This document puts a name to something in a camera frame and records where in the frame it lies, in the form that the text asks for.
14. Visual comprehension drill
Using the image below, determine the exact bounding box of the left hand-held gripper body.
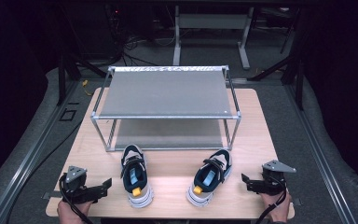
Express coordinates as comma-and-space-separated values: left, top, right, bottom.
59, 165, 104, 205

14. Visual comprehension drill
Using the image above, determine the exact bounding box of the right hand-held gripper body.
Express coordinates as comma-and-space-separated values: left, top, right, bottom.
249, 160, 297, 197

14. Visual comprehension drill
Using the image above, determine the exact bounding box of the grey navy sneaker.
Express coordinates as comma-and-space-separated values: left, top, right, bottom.
119, 143, 155, 209
185, 148, 234, 208

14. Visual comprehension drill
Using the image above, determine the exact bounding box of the grey two-tier shoe rack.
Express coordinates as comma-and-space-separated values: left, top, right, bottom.
89, 64, 242, 153

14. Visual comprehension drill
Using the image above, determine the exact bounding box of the person's left hand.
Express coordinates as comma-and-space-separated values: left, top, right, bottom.
56, 199, 93, 224

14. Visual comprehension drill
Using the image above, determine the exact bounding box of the person's right hand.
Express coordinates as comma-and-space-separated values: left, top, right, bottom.
259, 190, 293, 224

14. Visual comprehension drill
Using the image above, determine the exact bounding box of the black metal stand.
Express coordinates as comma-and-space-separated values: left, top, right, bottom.
247, 8, 306, 111
56, 54, 107, 107

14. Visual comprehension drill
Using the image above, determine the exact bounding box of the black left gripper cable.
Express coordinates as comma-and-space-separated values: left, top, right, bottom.
58, 173, 95, 224

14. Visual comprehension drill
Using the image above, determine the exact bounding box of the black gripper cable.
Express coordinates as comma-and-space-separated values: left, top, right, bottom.
58, 173, 95, 224
255, 175, 289, 224

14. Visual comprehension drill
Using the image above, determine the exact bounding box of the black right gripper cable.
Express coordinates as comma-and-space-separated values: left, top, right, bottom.
255, 175, 289, 224

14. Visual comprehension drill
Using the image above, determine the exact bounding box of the thin black floor cable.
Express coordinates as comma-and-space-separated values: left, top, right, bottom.
5, 119, 86, 224

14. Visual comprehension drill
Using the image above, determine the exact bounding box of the aluminium floor rail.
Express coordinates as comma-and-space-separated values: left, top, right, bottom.
285, 83, 358, 224
0, 79, 80, 224

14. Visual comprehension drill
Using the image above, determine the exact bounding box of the yellow cable piece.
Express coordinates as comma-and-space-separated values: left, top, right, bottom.
81, 79, 93, 97

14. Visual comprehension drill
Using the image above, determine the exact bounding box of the bundle of floor cables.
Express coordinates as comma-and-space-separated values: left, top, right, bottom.
117, 31, 175, 67

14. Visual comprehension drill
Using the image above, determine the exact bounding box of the white metal desk frame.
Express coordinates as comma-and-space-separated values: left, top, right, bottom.
172, 4, 256, 71

